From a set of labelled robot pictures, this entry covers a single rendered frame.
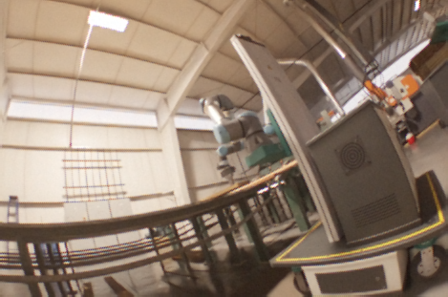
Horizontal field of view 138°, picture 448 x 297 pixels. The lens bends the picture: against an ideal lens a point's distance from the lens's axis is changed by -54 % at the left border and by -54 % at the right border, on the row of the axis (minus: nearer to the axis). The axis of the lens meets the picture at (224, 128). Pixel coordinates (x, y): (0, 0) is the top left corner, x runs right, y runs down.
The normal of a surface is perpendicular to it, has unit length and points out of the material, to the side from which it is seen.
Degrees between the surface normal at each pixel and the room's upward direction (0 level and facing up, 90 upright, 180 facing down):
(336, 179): 90
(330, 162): 90
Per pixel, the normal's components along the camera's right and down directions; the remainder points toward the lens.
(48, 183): 0.59, -0.50
